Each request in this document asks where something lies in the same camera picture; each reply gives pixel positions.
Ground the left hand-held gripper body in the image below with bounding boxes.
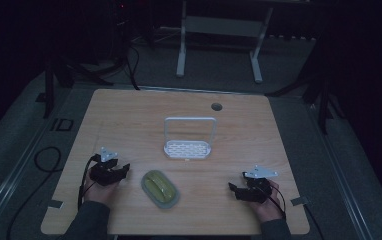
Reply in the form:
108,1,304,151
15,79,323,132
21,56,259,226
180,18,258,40
89,146,124,187

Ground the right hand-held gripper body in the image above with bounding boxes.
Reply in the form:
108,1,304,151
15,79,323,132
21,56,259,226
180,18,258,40
241,164,279,204

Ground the person's left hand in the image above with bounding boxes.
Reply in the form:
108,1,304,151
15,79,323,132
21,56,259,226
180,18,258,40
83,171,121,206

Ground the person's right hand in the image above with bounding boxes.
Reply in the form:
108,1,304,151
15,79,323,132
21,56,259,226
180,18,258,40
248,179,286,224

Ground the green soap bar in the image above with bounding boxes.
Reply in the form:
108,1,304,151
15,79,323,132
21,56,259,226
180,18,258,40
144,171,177,204

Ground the grey tape piece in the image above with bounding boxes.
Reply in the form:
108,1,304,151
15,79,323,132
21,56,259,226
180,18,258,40
290,195,311,207
46,199,64,210

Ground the black tripod stand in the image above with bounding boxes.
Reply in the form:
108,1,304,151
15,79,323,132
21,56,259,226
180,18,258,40
264,63,347,136
40,0,141,120

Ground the white metal stand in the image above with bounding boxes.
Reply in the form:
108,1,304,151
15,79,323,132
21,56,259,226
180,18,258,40
175,0,275,84

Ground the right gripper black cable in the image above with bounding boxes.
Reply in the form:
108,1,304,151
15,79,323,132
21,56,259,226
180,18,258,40
264,181,287,218

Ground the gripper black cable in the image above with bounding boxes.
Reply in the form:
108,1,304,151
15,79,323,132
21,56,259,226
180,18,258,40
76,154,101,211
264,181,287,218

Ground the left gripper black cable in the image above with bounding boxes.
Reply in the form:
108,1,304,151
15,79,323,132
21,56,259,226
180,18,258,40
76,154,101,211

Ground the white soap rack with handle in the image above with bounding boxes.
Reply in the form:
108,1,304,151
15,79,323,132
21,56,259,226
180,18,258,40
162,115,219,161

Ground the black floor cable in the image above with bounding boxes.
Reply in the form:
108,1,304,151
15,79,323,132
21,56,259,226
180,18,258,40
4,145,64,240

